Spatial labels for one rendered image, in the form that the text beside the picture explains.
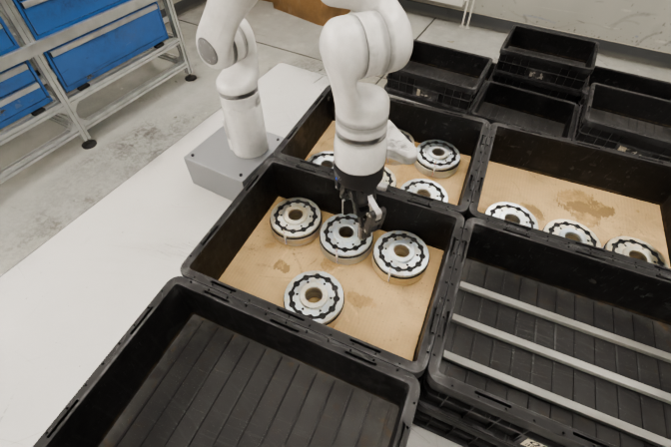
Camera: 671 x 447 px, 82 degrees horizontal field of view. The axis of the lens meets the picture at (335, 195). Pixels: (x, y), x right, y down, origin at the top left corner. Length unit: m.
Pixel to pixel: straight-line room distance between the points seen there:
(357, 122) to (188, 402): 0.48
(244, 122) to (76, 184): 1.61
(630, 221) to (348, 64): 0.74
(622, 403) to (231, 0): 0.88
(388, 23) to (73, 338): 0.82
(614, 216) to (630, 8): 2.78
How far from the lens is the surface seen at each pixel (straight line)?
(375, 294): 0.72
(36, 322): 1.03
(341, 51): 0.43
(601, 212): 1.00
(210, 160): 1.04
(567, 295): 0.83
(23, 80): 2.43
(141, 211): 1.11
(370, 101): 0.49
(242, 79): 0.91
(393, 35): 0.45
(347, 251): 0.72
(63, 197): 2.41
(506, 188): 0.95
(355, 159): 0.52
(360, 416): 0.65
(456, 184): 0.92
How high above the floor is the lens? 1.46
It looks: 47 degrees down
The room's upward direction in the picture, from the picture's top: straight up
